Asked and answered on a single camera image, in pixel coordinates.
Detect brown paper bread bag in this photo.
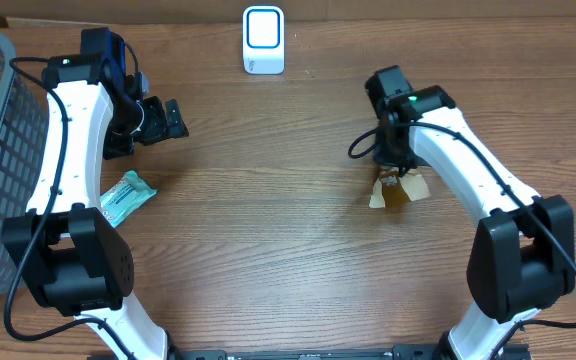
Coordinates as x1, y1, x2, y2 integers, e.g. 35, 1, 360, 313
369, 168, 430, 209

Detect mint wet wipes pack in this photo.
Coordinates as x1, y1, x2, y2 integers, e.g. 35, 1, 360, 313
100, 170, 157, 228

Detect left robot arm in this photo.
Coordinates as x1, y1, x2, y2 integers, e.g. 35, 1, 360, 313
2, 27, 188, 359

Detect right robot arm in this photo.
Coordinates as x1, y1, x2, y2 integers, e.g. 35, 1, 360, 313
365, 66, 575, 359

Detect white barcode scanner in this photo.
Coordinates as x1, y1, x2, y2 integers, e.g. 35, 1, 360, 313
242, 5, 285, 75

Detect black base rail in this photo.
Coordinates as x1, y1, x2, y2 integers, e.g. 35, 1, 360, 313
176, 345, 449, 360

